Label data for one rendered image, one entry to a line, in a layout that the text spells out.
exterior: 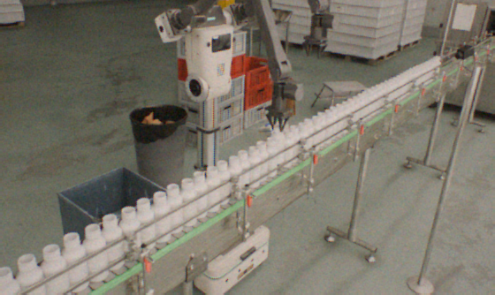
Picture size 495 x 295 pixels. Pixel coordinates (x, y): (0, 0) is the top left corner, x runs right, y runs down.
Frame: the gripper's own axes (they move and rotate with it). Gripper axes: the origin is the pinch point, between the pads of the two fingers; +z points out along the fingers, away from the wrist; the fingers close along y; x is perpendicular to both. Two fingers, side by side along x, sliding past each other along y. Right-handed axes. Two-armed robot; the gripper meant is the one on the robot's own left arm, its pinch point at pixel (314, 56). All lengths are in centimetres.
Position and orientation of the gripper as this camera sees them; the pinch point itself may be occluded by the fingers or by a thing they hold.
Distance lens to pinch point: 216.8
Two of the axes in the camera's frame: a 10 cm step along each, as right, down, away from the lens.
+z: -0.3, 9.2, 3.9
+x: -6.4, 2.8, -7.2
